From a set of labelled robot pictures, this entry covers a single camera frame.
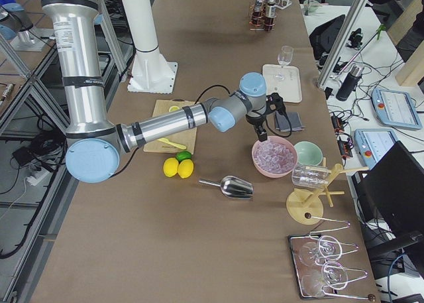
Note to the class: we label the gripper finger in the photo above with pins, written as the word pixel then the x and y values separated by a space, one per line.
pixel 262 134

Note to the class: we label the hanging wine glass lower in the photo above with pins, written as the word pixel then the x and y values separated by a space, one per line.
pixel 324 282

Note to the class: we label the wooden cup tree stand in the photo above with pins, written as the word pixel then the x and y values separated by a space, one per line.
pixel 304 204

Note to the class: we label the hanging wine glass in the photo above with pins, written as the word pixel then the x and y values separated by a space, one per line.
pixel 324 282
pixel 319 251

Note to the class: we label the cream rabbit tray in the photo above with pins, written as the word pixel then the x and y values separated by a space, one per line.
pixel 284 81

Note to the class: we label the black laptop bag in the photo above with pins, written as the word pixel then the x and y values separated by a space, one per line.
pixel 323 37

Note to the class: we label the metal ice scoop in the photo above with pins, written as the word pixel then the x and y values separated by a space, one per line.
pixel 232 187

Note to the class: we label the copper wire bottle basket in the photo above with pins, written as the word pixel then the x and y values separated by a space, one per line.
pixel 261 25

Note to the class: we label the grey folded cloth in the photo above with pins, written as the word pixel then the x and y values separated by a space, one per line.
pixel 285 124

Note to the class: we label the black thermos bottle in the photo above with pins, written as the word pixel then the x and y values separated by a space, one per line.
pixel 350 82

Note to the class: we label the green lime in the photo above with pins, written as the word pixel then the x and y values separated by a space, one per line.
pixel 183 155

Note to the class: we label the whole lemon left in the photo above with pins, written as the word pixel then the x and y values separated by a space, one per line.
pixel 170 167

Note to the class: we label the tea bottle front middle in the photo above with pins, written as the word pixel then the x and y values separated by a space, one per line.
pixel 256 13

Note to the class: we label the teach pendant lower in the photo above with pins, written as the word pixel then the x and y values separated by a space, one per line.
pixel 373 144

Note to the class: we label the teach pendant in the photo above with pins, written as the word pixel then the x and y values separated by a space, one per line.
pixel 395 108
pixel 373 144

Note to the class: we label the clear wine glass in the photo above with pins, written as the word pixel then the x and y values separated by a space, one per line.
pixel 284 59

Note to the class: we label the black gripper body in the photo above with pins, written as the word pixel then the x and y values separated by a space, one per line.
pixel 254 119

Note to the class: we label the yellow plastic knife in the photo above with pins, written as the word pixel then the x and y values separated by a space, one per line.
pixel 173 144

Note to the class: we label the teach pendant upper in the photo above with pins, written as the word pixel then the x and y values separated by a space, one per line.
pixel 395 108

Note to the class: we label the aluminium frame post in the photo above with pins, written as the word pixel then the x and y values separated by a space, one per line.
pixel 342 37

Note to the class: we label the green empty bowl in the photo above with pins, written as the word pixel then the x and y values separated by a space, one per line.
pixel 308 153

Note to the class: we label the wooden cutting board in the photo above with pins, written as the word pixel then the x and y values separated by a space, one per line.
pixel 186 138

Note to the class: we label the hanging wine glass upper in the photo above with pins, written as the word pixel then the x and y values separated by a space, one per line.
pixel 319 251

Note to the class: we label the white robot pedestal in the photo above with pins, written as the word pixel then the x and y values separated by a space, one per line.
pixel 151 72

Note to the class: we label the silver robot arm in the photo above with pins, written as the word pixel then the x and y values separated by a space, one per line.
pixel 94 143

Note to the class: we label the pink bowl of ice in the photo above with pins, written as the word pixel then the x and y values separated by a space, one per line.
pixel 275 157

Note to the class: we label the whole lemon right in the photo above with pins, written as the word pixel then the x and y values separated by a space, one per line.
pixel 185 168

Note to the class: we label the whole lemon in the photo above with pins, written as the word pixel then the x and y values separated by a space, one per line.
pixel 170 167
pixel 185 168

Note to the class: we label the half lemon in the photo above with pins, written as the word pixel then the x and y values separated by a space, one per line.
pixel 173 108

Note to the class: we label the black monitor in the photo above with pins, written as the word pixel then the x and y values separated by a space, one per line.
pixel 393 191

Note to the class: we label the wire glass rack tray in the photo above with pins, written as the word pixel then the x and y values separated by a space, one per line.
pixel 300 269

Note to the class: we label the tea bottle near tray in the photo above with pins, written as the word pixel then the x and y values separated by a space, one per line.
pixel 269 15

